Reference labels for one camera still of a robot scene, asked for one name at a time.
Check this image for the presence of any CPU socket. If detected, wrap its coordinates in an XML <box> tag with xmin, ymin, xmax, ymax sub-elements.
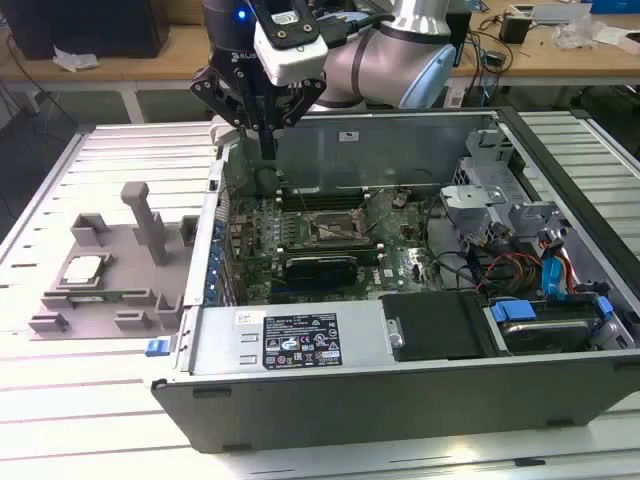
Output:
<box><xmin>307</xmin><ymin>207</ymin><xmax>369</xmax><ymax>246</ymax></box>

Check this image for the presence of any silver metal drive cage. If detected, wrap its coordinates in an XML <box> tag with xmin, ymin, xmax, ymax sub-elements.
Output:
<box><xmin>438</xmin><ymin>127</ymin><xmax>571</xmax><ymax>254</ymax></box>

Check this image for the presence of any wooden workbench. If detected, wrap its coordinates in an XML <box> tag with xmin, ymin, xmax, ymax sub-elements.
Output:
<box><xmin>0</xmin><ymin>0</ymin><xmax>640</xmax><ymax>124</ymax></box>

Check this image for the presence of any green motherboard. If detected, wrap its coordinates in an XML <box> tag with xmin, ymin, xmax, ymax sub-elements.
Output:
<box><xmin>222</xmin><ymin>185</ymin><xmax>484</xmax><ymax>307</ymax></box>

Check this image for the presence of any red yellow wire bundle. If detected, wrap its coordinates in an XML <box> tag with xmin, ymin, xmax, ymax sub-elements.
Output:
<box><xmin>477</xmin><ymin>251</ymin><xmax>546</xmax><ymax>289</ymax></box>

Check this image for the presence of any clear plastic bag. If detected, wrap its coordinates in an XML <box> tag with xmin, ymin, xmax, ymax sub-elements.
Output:
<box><xmin>553</xmin><ymin>12</ymin><xmax>604</xmax><ymax>51</ymax></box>

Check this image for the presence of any grey plastic parts rack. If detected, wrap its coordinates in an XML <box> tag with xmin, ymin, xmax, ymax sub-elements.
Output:
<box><xmin>27</xmin><ymin>181</ymin><xmax>201</xmax><ymax>341</ymax></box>

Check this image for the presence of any small black device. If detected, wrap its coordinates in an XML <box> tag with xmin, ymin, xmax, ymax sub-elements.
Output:
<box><xmin>498</xmin><ymin>12</ymin><xmax>530</xmax><ymax>45</ymax></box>

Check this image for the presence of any white paper sheet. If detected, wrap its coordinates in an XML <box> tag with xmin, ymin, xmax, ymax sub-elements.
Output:
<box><xmin>594</xmin><ymin>25</ymin><xmax>640</xmax><ymax>54</ymax></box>

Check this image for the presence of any black computer tower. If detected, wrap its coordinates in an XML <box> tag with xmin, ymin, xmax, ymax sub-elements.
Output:
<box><xmin>12</xmin><ymin>0</ymin><xmax>172</xmax><ymax>62</ymax></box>

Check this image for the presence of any grey open PC case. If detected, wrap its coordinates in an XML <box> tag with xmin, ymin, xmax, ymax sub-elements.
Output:
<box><xmin>149</xmin><ymin>105</ymin><xmax>640</xmax><ymax>454</ymax></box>

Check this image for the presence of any black camera cable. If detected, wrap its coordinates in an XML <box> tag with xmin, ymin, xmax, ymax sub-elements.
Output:
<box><xmin>319</xmin><ymin>12</ymin><xmax>399</xmax><ymax>49</ymax></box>

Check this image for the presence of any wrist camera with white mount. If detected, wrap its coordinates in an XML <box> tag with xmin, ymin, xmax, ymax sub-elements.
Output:
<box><xmin>252</xmin><ymin>0</ymin><xmax>331</xmax><ymax>87</ymax></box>

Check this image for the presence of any blue flat wire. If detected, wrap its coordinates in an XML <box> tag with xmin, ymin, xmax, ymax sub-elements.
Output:
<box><xmin>539</xmin><ymin>227</ymin><xmax>584</xmax><ymax>304</ymax></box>

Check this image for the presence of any CPU with silver top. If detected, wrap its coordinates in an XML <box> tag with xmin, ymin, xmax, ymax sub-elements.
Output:
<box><xmin>58</xmin><ymin>255</ymin><xmax>112</xmax><ymax>291</ymax></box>

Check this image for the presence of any hard disk in blue carrier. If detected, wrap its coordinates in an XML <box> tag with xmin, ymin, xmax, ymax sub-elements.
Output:
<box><xmin>487</xmin><ymin>293</ymin><xmax>615</xmax><ymax>355</ymax></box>

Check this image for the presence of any crumpled white paper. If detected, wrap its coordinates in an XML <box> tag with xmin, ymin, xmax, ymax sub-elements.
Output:
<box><xmin>52</xmin><ymin>45</ymin><xmax>100</xmax><ymax>72</ymax></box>

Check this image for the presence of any RAM slot with white clips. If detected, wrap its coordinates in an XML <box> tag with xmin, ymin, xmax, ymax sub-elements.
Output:
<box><xmin>277</xmin><ymin>187</ymin><xmax>389</xmax><ymax>195</ymax></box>
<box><xmin>277</xmin><ymin>196</ymin><xmax>389</xmax><ymax>205</ymax></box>

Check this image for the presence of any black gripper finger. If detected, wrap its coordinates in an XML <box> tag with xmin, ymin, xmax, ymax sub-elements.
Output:
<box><xmin>267</xmin><ymin>77</ymin><xmax>327</xmax><ymax>161</ymax></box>
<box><xmin>189</xmin><ymin>67</ymin><xmax>268</xmax><ymax>161</ymax></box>

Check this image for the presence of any silver power supply with label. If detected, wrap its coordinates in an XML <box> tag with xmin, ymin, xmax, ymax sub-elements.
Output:
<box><xmin>189</xmin><ymin>299</ymin><xmax>389</xmax><ymax>376</ymax></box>

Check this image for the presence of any black drive bay cover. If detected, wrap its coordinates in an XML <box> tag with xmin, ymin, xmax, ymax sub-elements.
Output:
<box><xmin>380</xmin><ymin>291</ymin><xmax>509</xmax><ymax>364</ymax></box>

